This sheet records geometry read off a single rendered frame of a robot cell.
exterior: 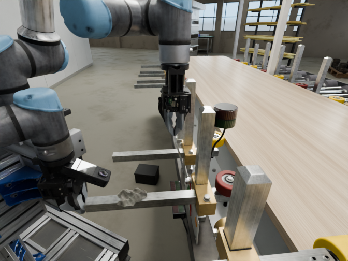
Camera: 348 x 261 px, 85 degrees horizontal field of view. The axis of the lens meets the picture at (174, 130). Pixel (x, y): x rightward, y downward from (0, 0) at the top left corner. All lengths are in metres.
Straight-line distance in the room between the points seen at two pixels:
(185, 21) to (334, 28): 11.55
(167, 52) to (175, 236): 1.29
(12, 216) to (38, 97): 0.49
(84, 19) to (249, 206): 0.38
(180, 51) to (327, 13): 11.48
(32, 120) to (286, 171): 0.67
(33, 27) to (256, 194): 0.73
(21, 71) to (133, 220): 1.24
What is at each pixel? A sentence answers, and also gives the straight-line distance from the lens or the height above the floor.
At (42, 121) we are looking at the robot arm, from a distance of 0.46.
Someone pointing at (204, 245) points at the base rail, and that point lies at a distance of 0.69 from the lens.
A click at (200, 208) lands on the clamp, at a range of 0.57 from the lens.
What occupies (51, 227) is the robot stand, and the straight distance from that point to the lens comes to 1.51.
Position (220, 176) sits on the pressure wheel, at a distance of 0.59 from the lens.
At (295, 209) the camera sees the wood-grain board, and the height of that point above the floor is 0.90.
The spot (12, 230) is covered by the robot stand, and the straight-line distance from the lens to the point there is 0.87.
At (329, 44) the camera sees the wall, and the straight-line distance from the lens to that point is 11.96.
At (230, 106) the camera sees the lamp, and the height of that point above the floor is 1.11.
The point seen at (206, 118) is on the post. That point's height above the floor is 1.09.
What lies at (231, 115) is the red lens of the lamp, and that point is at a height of 1.10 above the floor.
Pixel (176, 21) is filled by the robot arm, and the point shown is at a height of 1.30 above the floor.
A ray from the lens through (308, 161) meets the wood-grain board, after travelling 0.78.
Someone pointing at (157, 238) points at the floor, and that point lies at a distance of 1.52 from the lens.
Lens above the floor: 1.29
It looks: 29 degrees down
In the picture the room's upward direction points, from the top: straight up
